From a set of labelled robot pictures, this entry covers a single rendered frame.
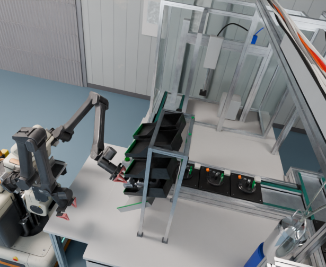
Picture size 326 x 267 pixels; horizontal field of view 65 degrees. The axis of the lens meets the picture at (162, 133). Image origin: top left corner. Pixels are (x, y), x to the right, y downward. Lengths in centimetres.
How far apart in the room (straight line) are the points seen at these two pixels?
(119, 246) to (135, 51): 318
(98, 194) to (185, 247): 72
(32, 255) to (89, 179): 79
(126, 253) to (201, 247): 48
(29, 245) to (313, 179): 247
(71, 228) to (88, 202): 22
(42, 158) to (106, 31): 318
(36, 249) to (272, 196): 196
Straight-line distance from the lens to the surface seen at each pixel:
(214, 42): 250
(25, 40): 511
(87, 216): 191
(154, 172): 133
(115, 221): 187
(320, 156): 75
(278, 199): 224
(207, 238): 190
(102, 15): 430
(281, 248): 150
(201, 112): 294
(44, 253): 249
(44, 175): 152
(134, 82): 451
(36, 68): 524
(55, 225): 191
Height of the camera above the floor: 247
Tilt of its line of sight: 39 degrees down
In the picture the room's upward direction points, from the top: 9 degrees clockwise
